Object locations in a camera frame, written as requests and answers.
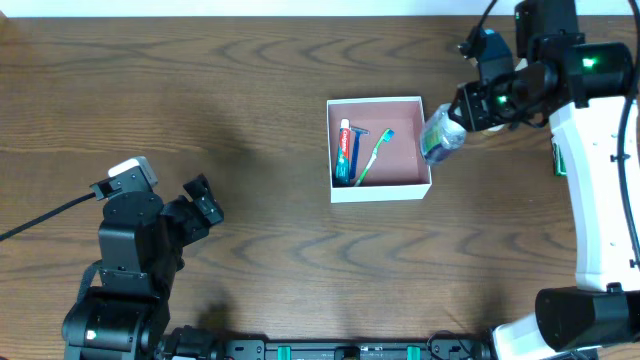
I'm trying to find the Colgate toothpaste tube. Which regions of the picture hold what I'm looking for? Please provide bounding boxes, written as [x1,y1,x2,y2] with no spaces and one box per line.
[335,118,351,186]

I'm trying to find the clear foam soap pump bottle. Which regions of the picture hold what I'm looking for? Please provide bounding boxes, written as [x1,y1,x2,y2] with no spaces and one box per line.
[419,103,467,166]

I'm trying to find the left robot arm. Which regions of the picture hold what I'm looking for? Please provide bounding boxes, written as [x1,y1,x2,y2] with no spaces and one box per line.
[62,168,224,359]

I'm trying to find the black mounting rail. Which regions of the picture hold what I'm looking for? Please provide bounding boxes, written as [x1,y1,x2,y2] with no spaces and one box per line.
[153,326,492,360]

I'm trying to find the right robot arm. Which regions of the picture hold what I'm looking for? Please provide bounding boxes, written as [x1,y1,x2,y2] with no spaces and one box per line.
[448,1,639,359]

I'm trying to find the green white toothbrush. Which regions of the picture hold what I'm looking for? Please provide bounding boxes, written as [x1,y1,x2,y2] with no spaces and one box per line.
[354,128,395,187]

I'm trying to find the white lotion tube gold cap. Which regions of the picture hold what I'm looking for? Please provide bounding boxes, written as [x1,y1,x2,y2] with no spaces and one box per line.
[481,124,505,136]

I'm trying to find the green Dettol soap bar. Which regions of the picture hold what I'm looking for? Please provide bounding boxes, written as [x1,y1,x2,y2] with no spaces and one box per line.
[551,137,567,177]

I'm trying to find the blue disposable razor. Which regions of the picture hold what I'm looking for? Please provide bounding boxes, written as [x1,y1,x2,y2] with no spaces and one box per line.
[349,126,370,179]

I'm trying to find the white box pink interior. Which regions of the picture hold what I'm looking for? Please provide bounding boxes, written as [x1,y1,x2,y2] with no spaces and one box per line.
[326,96,432,203]

